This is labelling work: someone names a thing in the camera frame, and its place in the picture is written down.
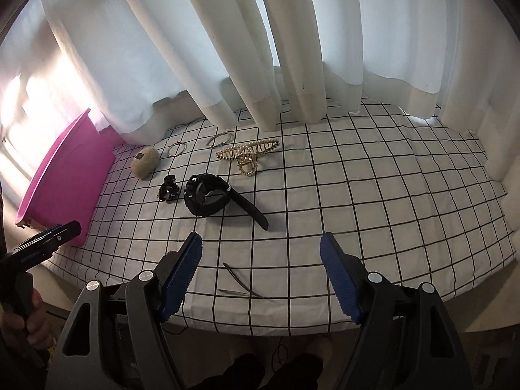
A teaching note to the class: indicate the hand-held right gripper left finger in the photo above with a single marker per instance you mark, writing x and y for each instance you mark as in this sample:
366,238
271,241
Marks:
183,276

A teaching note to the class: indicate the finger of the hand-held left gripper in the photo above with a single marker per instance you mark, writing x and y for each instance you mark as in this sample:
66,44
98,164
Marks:
53,240

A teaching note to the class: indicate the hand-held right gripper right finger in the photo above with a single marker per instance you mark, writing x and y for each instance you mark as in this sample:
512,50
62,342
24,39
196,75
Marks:
339,276

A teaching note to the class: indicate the pink plastic basin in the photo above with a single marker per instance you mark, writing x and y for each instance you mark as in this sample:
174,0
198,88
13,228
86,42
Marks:
61,178

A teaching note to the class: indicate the black wrist watch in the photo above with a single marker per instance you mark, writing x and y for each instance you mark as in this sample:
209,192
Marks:
203,202

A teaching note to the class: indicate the small black hair clip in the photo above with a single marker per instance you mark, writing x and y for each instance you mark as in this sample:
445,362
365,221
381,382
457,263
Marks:
168,189

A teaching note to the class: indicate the beige plush hair clip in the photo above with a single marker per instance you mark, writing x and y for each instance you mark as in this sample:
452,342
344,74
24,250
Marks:
145,163

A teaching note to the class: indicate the gold pearl hair claw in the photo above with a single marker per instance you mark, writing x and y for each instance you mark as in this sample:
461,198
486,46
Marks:
243,152

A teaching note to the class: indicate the person's left hand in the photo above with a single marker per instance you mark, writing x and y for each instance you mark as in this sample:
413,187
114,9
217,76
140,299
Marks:
24,331

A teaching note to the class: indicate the white black checked sheet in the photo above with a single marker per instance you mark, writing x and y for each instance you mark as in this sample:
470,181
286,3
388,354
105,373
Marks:
345,195

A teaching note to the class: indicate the person's legs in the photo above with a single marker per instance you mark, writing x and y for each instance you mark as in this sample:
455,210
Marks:
252,373

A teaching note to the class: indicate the thin metal bangle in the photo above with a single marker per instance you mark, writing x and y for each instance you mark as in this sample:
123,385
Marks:
208,141

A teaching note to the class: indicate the white curtain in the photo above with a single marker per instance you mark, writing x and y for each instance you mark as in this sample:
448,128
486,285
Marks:
162,48

